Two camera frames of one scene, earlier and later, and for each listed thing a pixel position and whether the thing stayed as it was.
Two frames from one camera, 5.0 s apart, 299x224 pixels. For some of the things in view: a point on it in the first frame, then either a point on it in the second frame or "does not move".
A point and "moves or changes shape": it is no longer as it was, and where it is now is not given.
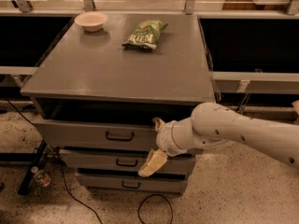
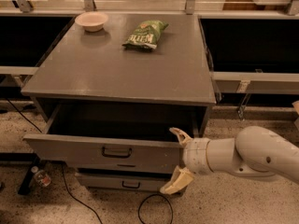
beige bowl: x=91 y=21 does not move
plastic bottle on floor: x=40 y=176 does not move
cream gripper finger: x=156 y=159 → x=181 y=178
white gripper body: x=165 y=138 → x=194 y=155
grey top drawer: x=102 y=127 moves or changes shape
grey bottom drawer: x=134 y=183 does not move
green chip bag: x=145 y=35 does not move
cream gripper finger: x=158 y=123 → x=182 y=135
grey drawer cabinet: x=97 y=87 does not move
